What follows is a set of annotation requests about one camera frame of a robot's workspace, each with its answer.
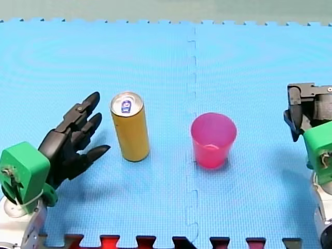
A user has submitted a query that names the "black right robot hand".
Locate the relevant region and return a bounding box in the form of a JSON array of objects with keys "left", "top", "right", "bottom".
[{"left": 283, "top": 82, "right": 332, "bottom": 142}]

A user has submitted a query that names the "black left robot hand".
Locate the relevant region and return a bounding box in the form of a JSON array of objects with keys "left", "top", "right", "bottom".
[{"left": 37, "top": 91, "right": 112, "bottom": 190}]

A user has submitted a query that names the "yellow drink can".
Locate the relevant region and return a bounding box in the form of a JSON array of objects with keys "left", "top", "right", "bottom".
[{"left": 110, "top": 91, "right": 151, "bottom": 163}]

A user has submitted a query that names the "pink plastic cup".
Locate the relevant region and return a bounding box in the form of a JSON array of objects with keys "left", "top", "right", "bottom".
[{"left": 191, "top": 112, "right": 238, "bottom": 170}]

